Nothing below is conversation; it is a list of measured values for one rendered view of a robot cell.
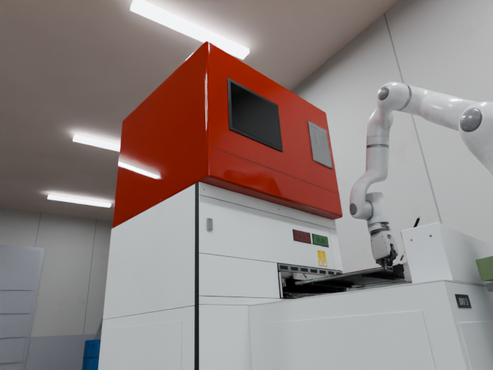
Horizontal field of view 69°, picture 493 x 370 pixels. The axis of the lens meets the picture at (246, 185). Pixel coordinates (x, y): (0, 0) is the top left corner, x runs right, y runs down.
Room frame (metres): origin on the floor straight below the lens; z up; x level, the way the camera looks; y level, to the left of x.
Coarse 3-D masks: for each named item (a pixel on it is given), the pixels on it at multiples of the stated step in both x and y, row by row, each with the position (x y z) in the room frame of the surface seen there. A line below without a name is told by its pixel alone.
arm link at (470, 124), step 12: (468, 108) 0.85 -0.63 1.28; (480, 108) 0.82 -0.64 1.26; (492, 108) 0.81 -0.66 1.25; (468, 120) 0.84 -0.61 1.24; (480, 120) 0.82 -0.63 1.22; (492, 120) 0.81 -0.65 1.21; (468, 132) 0.86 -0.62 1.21; (480, 132) 0.84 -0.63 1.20; (492, 132) 0.82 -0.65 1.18; (468, 144) 0.89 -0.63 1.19; (480, 144) 0.87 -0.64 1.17; (492, 144) 0.85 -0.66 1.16; (480, 156) 0.90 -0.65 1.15; (492, 156) 0.87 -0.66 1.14; (492, 168) 0.89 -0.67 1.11
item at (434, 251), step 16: (432, 224) 0.86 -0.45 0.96; (416, 240) 0.89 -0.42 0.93; (432, 240) 0.87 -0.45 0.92; (448, 240) 0.88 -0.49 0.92; (464, 240) 0.97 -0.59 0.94; (480, 240) 1.08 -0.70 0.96; (416, 256) 0.90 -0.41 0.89; (432, 256) 0.87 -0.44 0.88; (448, 256) 0.86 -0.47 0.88; (464, 256) 0.95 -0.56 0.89; (480, 256) 1.05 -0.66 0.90; (416, 272) 0.91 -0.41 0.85; (432, 272) 0.88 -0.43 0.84; (448, 272) 0.85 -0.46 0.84; (464, 272) 0.92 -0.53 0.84
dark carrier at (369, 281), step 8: (376, 272) 1.20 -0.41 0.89; (384, 272) 1.21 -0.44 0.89; (392, 272) 1.22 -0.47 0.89; (400, 272) 1.23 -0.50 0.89; (328, 280) 1.34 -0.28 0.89; (336, 280) 1.35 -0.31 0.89; (344, 280) 1.37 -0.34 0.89; (352, 280) 1.38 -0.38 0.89; (360, 280) 1.40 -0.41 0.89; (368, 280) 1.41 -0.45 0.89; (376, 280) 1.42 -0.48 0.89; (384, 280) 1.44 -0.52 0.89
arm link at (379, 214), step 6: (372, 192) 1.36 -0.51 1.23; (378, 192) 1.35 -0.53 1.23; (366, 198) 1.37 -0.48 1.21; (372, 198) 1.36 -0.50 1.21; (378, 198) 1.35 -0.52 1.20; (372, 204) 1.34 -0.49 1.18; (378, 204) 1.35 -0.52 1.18; (384, 204) 1.37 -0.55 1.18; (372, 210) 1.34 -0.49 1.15; (378, 210) 1.35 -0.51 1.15; (384, 210) 1.36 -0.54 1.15; (372, 216) 1.36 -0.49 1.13; (378, 216) 1.35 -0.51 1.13; (384, 216) 1.36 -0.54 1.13; (372, 222) 1.37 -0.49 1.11
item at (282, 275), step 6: (282, 276) 1.37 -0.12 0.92; (288, 276) 1.39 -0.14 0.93; (294, 276) 1.42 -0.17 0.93; (300, 276) 1.44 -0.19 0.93; (306, 276) 1.47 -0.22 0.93; (312, 276) 1.50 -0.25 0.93; (318, 276) 1.53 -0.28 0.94; (324, 276) 1.56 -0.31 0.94; (282, 282) 1.37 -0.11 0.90; (282, 288) 1.37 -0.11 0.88; (282, 294) 1.36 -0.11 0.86; (288, 294) 1.39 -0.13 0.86; (294, 294) 1.41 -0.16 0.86; (300, 294) 1.44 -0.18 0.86; (306, 294) 1.46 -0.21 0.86; (312, 294) 1.49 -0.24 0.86; (318, 294) 1.52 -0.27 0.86
